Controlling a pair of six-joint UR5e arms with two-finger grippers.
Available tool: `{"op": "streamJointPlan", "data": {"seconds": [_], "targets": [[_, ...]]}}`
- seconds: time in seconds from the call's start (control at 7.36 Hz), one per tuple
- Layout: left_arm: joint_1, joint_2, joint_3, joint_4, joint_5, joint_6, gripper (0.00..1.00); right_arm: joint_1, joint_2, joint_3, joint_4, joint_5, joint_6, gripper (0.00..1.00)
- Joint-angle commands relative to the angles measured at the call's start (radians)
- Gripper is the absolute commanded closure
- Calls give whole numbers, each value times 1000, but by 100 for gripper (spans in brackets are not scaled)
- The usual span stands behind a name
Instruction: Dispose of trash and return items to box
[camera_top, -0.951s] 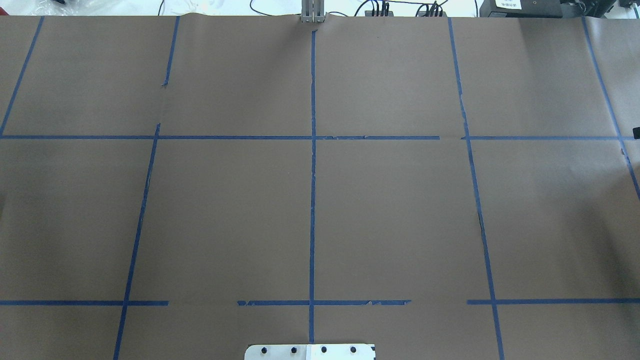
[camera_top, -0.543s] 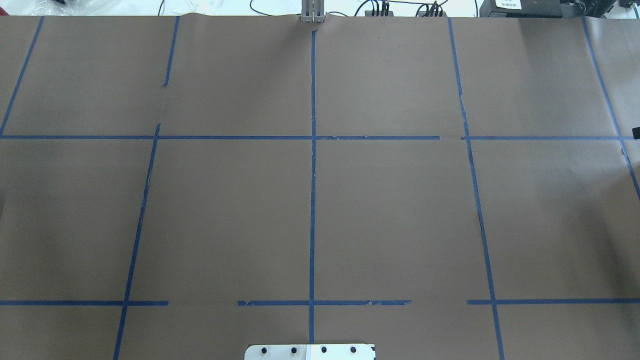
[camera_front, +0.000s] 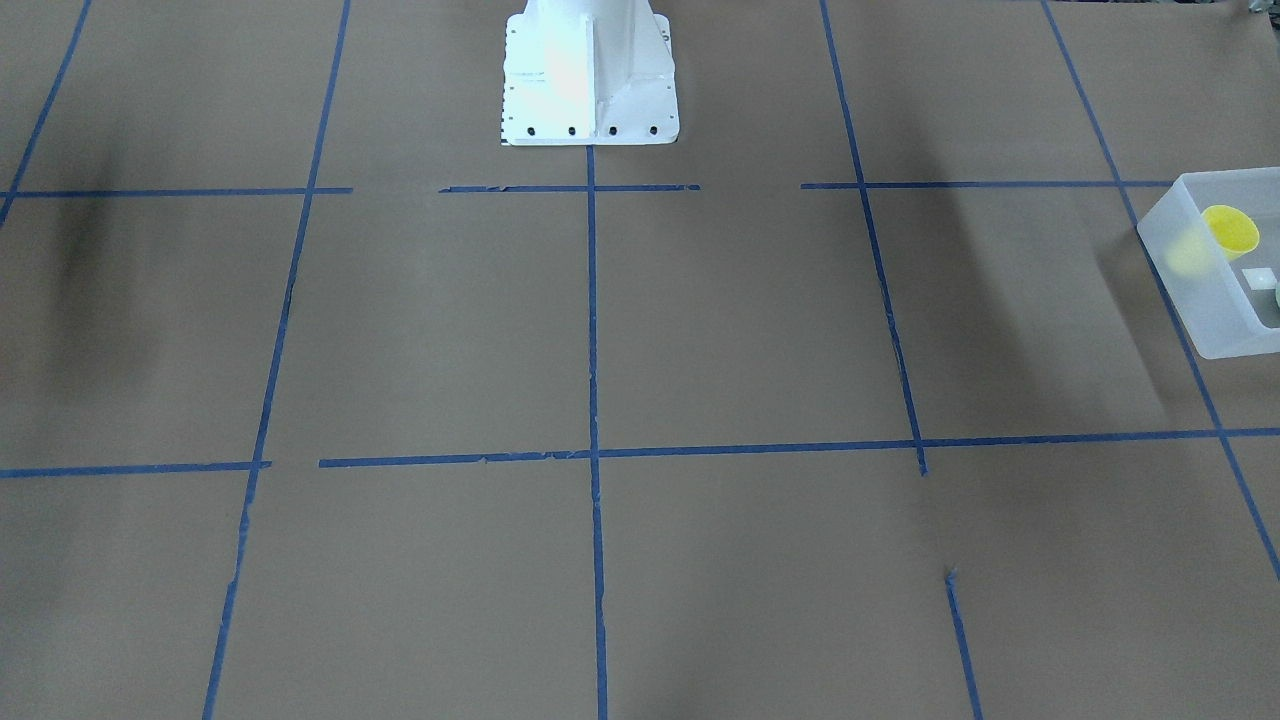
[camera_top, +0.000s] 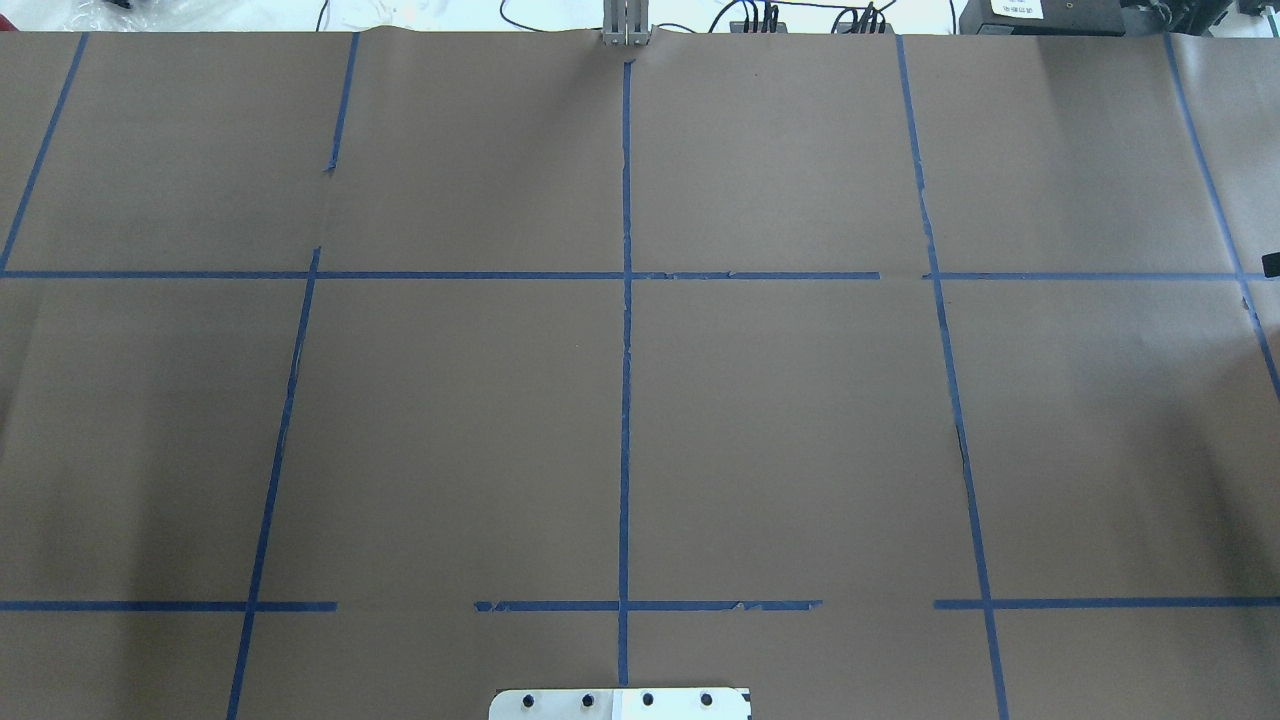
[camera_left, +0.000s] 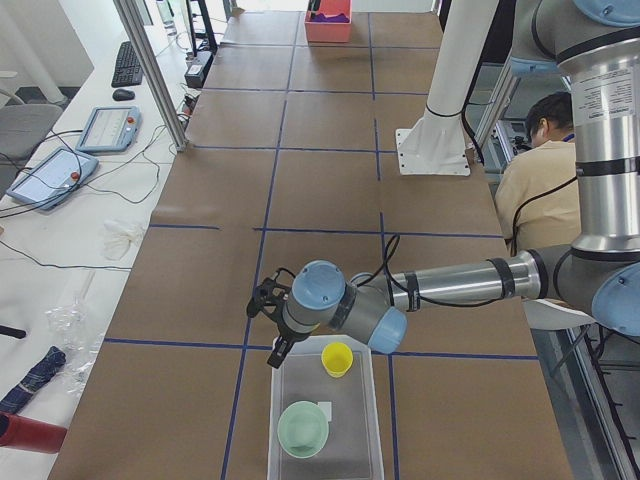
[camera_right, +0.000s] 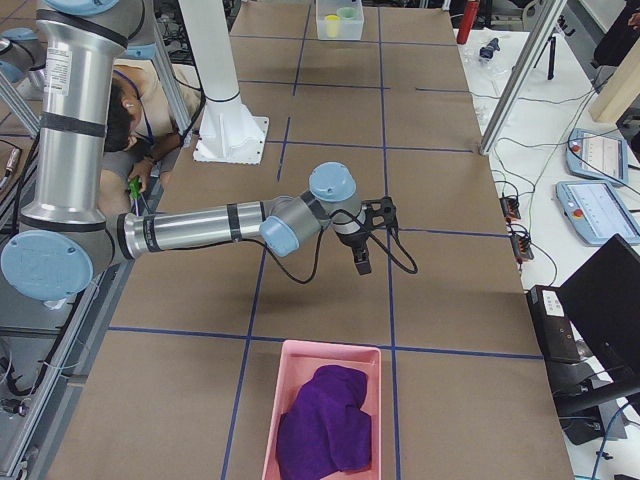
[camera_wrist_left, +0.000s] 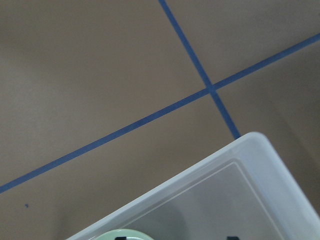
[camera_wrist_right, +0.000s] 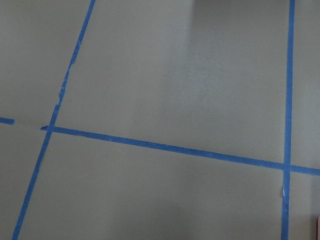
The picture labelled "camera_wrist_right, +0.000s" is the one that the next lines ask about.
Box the pink plastic box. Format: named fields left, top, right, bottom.
left=316, top=216, right=320, bottom=240

